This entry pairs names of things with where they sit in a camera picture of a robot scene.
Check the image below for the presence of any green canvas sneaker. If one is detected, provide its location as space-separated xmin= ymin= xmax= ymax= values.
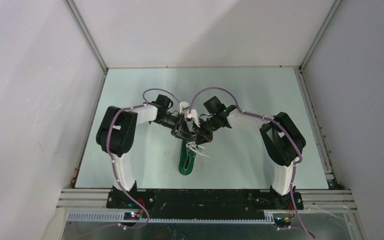
xmin=178 ymin=140 xmax=197 ymax=176

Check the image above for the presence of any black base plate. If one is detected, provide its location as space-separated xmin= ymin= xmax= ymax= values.
xmin=106 ymin=187 xmax=304 ymax=220

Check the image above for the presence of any grey slotted cable duct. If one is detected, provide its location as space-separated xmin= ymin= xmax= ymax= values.
xmin=66 ymin=210 xmax=275 ymax=224

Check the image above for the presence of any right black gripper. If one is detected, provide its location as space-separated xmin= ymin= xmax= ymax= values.
xmin=192 ymin=115 xmax=220 ymax=147

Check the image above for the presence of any right controller board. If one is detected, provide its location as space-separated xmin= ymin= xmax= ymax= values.
xmin=274 ymin=217 xmax=294 ymax=228

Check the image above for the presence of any white shoelace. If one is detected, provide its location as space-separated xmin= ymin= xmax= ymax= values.
xmin=185 ymin=141 xmax=213 ymax=158

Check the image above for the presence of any left controller board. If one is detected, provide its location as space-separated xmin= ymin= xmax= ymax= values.
xmin=123 ymin=211 xmax=142 ymax=221

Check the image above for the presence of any controller board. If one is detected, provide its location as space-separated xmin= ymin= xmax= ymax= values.
xmin=274 ymin=217 xmax=294 ymax=228
xmin=123 ymin=211 xmax=142 ymax=221

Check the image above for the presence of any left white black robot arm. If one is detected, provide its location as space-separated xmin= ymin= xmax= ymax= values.
xmin=96 ymin=94 xmax=194 ymax=208

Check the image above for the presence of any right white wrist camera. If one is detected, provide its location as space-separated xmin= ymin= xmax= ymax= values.
xmin=185 ymin=108 xmax=201 ymax=128

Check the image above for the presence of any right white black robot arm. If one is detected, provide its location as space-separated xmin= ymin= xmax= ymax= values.
xmin=187 ymin=96 xmax=306 ymax=210

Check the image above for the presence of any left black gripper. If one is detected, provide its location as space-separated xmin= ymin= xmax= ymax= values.
xmin=154 ymin=113 xmax=194 ymax=143

